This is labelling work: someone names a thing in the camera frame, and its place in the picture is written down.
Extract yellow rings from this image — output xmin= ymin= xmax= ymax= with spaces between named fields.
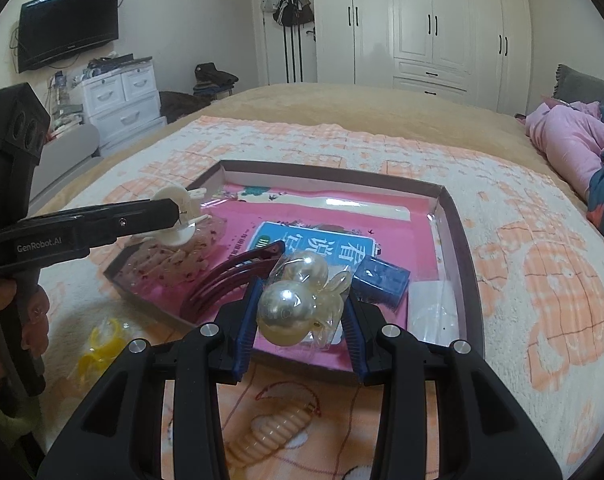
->
xmin=74 ymin=316 xmax=133 ymax=386

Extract white claw hair clip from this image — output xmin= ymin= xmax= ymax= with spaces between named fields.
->
xmin=149 ymin=184 xmax=210 ymax=247

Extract clear plastic packet white item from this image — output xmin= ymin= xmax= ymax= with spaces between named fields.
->
xmin=407 ymin=281 xmax=459 ymax=347

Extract peach spiral hair clip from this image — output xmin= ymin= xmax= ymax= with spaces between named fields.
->
xmin=225 ymin=390 xmax=322 ymax=469

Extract dark red hair clip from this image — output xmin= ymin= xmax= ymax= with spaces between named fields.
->
xmin=180 ymin=240 xmax=286 ymax=324

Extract pearl ball hair tie bag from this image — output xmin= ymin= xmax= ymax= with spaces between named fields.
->
xmin=256 ymin=250 xmax=353 ymax=350

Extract grey white bench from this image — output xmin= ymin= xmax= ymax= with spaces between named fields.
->
xmin=29 ymin=125 xmax=102 ymax=211

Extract white drawer cabinet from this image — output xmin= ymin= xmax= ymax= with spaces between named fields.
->
xmin=71 ymin=58 xmax=168 ymax=157

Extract blue small box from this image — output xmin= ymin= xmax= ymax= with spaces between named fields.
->
xmin=351 ymin=256 xmax=410 ymax=311

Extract pile of dark clothes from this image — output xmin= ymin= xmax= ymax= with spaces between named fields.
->
xmin=192 ymin=62 xmax=239 ymax=101

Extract pink-lined shallow cardboard box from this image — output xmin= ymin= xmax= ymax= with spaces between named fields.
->
xmin=102 ymin=159 xmax=486 ymax=375

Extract white door with hanging bags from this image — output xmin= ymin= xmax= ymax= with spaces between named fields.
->
xmin=252 ymin=0 xmax=317 ymax=86

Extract pink quilt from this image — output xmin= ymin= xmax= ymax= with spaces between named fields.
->
xmin=524 ymin=98 xmax=604 ymax=200

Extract tan bed cover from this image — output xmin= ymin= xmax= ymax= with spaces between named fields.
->
xmin=38 ymin=84 xmax=586 ymax=214

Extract grey pillow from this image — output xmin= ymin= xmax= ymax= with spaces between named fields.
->
xmin=552 ymin=64 xmax=604 ymax=106

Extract white glossy wardrobe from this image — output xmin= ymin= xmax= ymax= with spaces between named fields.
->
xmin=314 ymin=0 xmax=532 ymax=115

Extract wall-mounted black television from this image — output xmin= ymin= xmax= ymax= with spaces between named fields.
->
xmin=17 ymin=0 xmax=120 ymax=73

